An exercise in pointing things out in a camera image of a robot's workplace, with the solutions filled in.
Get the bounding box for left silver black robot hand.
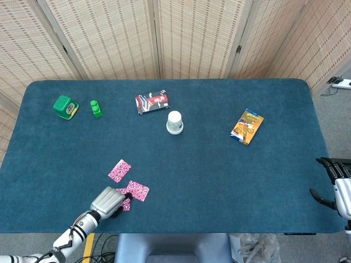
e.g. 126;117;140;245
90;186;133;220

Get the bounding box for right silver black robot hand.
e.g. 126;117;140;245
309;157;351;221

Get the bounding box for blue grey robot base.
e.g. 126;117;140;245
114;232;233;263

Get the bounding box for yellow floor tape strip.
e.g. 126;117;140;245
81;233;95;263

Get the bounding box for green toy building block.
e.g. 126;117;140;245
90;100;104;119

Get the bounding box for clear plastic bag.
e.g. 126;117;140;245
237;233;282;263

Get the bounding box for blue felt table cover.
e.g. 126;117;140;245
0;78;348;235

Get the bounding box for green box with yellow base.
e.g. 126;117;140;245
53;95;80;121

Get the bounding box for stacked white paper cups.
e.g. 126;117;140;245
166;110;184;135

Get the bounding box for white power strip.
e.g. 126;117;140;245
331;78;351;90

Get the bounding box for black red white book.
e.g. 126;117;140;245
134;89;171;116

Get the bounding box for yellow blue snack box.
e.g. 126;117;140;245
230;108;264;146

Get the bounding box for woven bamboo screen panel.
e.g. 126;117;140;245
152;0;254;80
0;0;83;107
37;0;161;81
227;0;308;80
264;0;351;96
0;92;20;167

